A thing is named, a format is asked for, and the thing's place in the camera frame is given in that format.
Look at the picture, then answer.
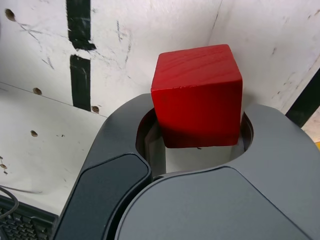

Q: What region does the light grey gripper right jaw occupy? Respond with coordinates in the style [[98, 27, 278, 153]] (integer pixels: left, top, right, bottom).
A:
[[109, 103, 320, 240]]

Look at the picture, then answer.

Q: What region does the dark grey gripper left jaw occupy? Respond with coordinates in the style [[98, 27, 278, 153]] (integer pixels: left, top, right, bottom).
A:
[[53, 92, 167, 240]]

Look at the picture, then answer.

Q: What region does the red cube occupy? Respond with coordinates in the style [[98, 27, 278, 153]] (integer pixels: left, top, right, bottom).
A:
[[150, 44, 244, 150]]

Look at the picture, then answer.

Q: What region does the black keyboard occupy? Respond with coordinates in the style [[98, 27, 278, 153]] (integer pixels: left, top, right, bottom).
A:
[[0, 194, 60, 240]]

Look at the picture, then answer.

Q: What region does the black tape strip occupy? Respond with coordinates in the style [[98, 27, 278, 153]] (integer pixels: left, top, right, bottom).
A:
[[66, 0, 97, 112]]

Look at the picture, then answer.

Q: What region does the black cable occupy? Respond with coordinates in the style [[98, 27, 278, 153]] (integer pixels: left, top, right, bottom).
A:
[[0, 184, 20, 218]]

